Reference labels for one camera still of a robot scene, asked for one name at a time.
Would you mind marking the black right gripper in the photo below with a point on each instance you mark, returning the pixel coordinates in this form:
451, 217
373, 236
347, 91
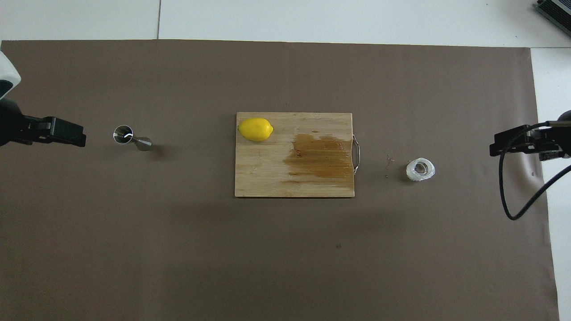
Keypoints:
560, 140

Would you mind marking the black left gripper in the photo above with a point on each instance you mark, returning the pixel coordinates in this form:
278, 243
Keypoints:
9, 125

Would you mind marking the steel double jigger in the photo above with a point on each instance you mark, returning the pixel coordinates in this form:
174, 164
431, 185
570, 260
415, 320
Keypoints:
142, 143

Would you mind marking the small clear glass cup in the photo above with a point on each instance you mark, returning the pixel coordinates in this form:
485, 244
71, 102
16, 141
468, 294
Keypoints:
420, 169

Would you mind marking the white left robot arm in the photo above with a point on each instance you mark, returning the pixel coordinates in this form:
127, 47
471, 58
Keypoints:
6, 73

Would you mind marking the grey ribbed metal box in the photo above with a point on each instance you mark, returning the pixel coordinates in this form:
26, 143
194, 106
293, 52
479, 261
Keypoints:
555, 13

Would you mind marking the scattered brown crumbs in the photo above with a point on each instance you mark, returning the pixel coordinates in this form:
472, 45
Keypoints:
389, 159

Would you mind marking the brown paper table mat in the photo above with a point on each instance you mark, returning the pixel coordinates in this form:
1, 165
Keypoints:
178, 245

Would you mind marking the yellow lemon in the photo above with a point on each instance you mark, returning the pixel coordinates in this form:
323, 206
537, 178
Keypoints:
255, 129

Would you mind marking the wooden cutting board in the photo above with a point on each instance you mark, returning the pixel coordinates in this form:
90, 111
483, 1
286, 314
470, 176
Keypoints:
267, 178

